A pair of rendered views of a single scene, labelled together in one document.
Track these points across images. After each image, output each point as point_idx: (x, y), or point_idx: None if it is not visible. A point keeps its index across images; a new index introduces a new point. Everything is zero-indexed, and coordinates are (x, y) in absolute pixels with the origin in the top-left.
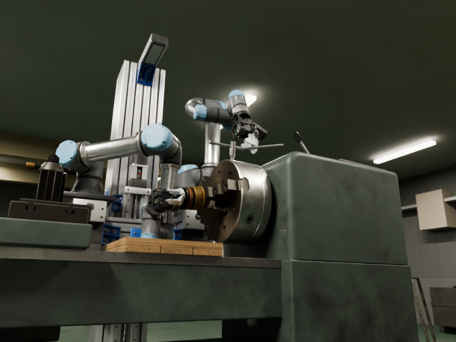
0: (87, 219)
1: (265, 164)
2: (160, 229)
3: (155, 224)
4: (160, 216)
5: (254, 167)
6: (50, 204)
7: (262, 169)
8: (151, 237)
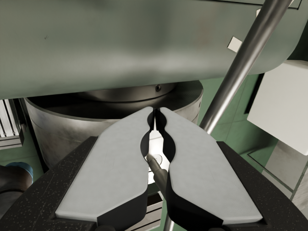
0: (160, 195)
1: (191, 76)
2: (15, 178)
3: (28, 186)
4: (16, 195)
5: (197, 117)
6: (161, 213)
7: (201, 98)
8: (32, 175)
